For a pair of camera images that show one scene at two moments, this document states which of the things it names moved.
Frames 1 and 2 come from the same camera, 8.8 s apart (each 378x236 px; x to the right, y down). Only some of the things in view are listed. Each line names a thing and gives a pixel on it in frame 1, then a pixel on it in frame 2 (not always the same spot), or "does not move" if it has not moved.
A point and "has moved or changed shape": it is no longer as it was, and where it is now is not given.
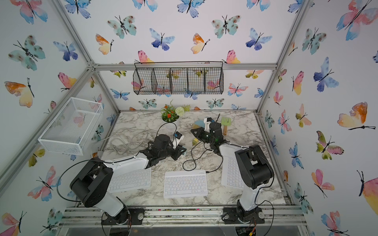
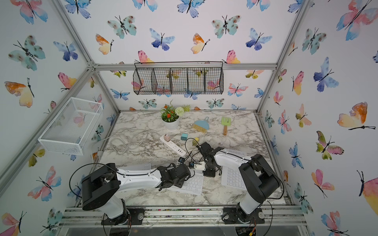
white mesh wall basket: (72, 129) does not move
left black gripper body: (170, 153) -> (178, 184)
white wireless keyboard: (232, 175) does not move
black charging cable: (218, 167) has moved or changed shape
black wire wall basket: (178, 78) does not move
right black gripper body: (205, 136) -> (209, 171)
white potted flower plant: (170, 114) does not move
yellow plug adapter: (195, 141) does not move
